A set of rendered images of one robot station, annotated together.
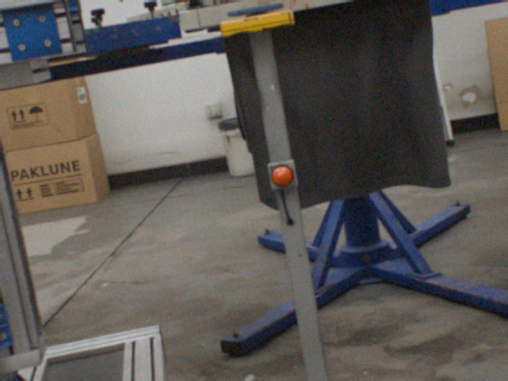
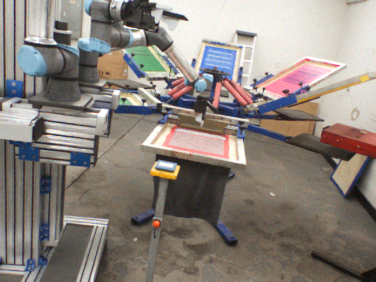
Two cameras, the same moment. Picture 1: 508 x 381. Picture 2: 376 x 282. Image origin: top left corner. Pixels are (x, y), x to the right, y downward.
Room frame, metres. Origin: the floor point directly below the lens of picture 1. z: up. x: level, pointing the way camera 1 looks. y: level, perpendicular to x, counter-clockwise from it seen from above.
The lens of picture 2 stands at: (0.35, -0.08, 1.63)
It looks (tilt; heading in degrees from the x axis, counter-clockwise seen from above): 18 degrees down; 357
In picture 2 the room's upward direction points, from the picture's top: 10 degrees clockwise
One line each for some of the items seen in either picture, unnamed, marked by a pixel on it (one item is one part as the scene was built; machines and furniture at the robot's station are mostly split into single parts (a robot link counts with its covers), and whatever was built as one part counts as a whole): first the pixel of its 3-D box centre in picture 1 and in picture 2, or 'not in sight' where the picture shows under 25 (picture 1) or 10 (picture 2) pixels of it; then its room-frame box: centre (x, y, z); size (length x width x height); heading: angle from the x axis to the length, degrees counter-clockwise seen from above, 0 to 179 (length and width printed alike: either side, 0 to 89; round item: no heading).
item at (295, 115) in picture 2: not in sight; (263, 115); (3.78, -0.98, 0.91); 1.34 x 0.40 x 0.08; 114
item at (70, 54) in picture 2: not in sight; (63, 59); (1.82, 0.43, 1.42); 0.13 x 0.12 x 0.14; 159
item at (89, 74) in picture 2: not in sight; (86, 71); (2.32, 0.47, 1.31); 0.15 x 0.15 x 0.10
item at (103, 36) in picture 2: not in sight; (103, 37); (1.62, 0.22, 1.56); 0.11 x 0.08 x 0.11; 159
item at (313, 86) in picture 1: (337, 106); (188, 188); (2.18, -0.22, 0.74); 0.45 x 0.03 x 0.43; 84
